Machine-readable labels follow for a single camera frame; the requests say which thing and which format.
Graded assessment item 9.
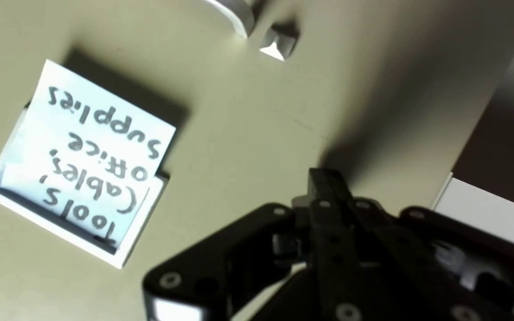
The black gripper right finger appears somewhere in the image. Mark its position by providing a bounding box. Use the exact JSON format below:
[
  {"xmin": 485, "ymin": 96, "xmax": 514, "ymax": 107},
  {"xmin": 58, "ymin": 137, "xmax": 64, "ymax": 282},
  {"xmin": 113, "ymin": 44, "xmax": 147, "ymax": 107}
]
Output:
[{"xmin": 326, "ymin": 168, "xmax": 514, "ymax": 321}]

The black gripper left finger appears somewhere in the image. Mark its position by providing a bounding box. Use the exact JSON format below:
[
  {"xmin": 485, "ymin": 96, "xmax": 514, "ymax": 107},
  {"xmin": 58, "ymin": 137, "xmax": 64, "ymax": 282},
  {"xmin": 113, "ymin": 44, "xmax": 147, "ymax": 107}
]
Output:
[{"xmin": 140, "ymin": 168, "xmax": 337, "ymax": 321}]

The white handwritten paper label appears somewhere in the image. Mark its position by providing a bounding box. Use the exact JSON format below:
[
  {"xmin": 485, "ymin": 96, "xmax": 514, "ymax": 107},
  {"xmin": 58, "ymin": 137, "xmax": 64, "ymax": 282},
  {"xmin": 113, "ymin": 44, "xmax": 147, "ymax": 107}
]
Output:
[{"xmin": 0, "ymin": 57, "xmax": 178, "ymax": 271}]

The silver handle on beige drawer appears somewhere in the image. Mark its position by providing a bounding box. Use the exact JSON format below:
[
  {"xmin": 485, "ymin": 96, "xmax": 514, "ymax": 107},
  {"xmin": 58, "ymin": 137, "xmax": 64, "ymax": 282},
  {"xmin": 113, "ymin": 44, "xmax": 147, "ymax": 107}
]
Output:
[{"xmin": 206, "ymin": 0, "xmax": 301, "ymax": 62}]

